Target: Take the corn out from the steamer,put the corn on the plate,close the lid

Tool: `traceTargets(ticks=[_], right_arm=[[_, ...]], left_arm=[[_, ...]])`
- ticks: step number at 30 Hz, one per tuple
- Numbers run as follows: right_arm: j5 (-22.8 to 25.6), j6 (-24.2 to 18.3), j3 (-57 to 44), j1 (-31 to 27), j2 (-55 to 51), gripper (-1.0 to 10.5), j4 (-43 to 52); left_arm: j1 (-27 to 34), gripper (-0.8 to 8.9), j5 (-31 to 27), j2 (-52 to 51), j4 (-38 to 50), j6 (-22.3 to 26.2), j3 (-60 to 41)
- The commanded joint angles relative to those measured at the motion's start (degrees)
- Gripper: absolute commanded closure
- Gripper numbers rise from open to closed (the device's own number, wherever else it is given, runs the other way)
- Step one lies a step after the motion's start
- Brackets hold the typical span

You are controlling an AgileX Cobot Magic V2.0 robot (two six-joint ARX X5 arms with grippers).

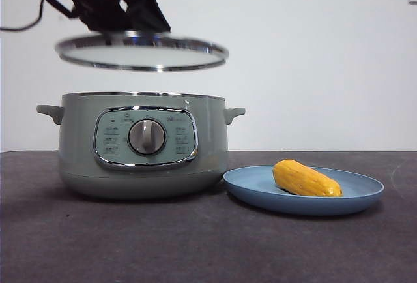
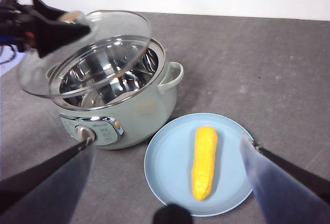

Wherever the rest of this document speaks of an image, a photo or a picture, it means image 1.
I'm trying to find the glass lid with green knob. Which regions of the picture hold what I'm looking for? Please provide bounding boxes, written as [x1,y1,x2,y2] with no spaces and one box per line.
[54,30,230,72]

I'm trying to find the yellow corn cob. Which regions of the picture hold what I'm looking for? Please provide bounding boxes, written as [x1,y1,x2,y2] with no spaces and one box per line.
[272,159,343,198]

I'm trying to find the pale green electric steamer pot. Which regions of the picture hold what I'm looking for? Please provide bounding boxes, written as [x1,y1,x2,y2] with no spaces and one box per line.
[36,91,246,201]

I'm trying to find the blue round plate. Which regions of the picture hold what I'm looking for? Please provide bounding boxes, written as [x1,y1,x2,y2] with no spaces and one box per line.
[222,165,385,216]

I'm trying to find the thin black cable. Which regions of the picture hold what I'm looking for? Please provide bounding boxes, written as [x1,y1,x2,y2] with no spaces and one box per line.
[0,0,45,33]

